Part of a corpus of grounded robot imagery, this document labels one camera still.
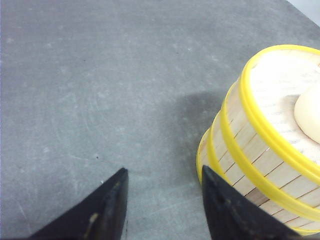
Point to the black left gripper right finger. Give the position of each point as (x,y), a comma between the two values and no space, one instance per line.
(229,214)

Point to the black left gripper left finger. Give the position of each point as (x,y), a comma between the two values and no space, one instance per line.
(101,214)

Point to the bamboo steamer tray one bun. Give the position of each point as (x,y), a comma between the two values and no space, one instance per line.
(258,115)

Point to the bamboo steamer bottom tray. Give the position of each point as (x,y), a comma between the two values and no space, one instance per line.
(295,220)

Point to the white steamed bun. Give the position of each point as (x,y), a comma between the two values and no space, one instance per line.
(307,112)

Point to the paper steamer liner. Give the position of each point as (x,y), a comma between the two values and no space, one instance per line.
(276,81)

